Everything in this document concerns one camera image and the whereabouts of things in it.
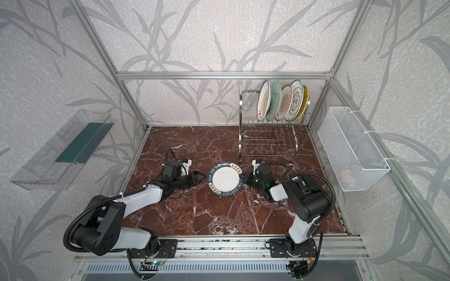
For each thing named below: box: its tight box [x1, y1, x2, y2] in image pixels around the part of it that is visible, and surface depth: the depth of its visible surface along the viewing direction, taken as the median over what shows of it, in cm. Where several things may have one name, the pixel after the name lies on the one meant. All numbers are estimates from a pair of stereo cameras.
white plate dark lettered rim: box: [207, 161, 244, 197], surface depth 94 cm
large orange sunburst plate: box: [256, 79, 272, 123], surface depth 92 cm
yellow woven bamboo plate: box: [294, 84, 310, 122], surface depth 77 cm
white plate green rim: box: [284, 79, 305, 122], surface depth 82 cm
